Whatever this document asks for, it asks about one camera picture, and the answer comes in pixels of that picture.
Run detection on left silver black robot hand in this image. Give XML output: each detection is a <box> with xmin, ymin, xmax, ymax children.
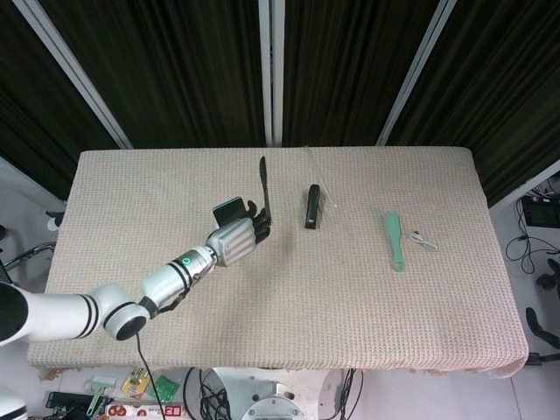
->
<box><xmin>205</xmin><ymin>199</ymin><xmax>275</xmax><ymax>268</ymax></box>

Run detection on black smartphone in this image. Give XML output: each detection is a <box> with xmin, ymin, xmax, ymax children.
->
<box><xmin>212</xmin><ymin>196</ymin><xmax>247</xmax><ymax>228</ymax></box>

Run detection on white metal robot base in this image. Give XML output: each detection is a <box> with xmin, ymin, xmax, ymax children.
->
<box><xmin>213</xmin><ymin>367</ymin><xmax>336</xmax><ymax>420</ymax></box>

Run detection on black table knife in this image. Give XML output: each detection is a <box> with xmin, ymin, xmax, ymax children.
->
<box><xmin>257</xmin><ymin>156</ymin><xmax>275</xmax><ymax>224</ymax></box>

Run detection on black stapler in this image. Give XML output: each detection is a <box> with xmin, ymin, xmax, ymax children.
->
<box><xmin>304</xmin><ymin>184</ymin><xmax>321</xmax><ymax>230</ymax></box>

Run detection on beige waffle tablecloth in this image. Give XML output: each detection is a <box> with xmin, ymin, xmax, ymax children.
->
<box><xmin>26</xmin><ymin>146</ymin><xmax>530</xmax><ymax>380</ymax></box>

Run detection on yellow blister package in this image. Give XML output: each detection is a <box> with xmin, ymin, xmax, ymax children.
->
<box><xmin>121</xmin><ymin>368</ymin><xmax>154</xmax><ymax>399</ymax></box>

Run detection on black pleated partition panel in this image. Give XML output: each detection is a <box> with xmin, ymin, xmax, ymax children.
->
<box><xmin>378</xmin><ymin>0</ymin><xmax>560</xmax><ymax>207</ymax></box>
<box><xmin>0</xmin><ymin>0</ymin><xmax>132</xmax><ymax>198</ymax></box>
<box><xmin>271</xmin><ymin>0</ymin><xmax>456</xmax><ymax>148</ymax></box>
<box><xmin>12</xmin><ymin>0</ymin><xmax>273</xmax><ymax>150</ymax></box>

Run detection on red white carton box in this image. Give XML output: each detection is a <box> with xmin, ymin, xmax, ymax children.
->
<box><xmin>106</xmin><ymin>402</ymin><xmax>185</xmax><ymax>420</ymax></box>

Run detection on black flat box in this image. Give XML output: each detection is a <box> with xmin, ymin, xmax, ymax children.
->
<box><xmin>45</xmin><ymin>391</ymin><xmax>104</xmax><ymax>410</ymax></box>

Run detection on black screen box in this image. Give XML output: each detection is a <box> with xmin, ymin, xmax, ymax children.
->
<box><xmin>522</xmin><ymin>196</ymin><xmax>560</xmax><ymax>228</ymax></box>

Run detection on black office chair base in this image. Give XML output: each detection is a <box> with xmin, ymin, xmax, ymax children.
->
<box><xmin>524</xmin><ymin>257</ymin><xmax>560</xmax><ymax>351</ymax></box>

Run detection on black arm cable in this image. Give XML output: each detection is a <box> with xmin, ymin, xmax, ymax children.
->
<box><xmin>134</xmin><ymin>262</ymin><xmax>216</xmax><ymax>420</ymax></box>

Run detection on black cable bundle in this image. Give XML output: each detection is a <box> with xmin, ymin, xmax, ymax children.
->
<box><xmin>183</xmin><ymin>367</ymin><xmax>233</xmax><ymax>420</ymax></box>

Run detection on green long-handled brush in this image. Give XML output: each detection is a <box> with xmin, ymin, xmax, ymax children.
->
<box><xmin>384</xmin><ymin>210</ymin><xmax>407</xmax><ymax>273</ymax></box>

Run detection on black cable pair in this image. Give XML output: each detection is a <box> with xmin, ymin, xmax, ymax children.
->
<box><xmin>332</xmin><ymin>369</ymin><xmax>364</xmax><ymax>420</ymax></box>

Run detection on white usb cable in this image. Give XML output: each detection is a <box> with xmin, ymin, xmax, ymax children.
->
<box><xmin>409</xmin><ymin>230</ymin><xmax>440</xmax><ymax>254</ymax></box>

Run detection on chrome frame chair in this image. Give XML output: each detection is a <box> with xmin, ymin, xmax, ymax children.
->
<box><xmin>0</xmin><ymin>225</ymin><xmax>56</xmax><ymax>285</ymax></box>

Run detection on green handled tool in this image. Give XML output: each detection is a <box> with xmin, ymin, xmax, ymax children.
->
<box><xmin>85</xmin><ymin>393</ymin><xmax>109</xmax><ymax>417</ymax></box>

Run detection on black floor cables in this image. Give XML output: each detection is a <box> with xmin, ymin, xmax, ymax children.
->
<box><xmin>505</xmin><ymin>185</ymin><xmax>543</xmax><ymax>275</ymax></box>

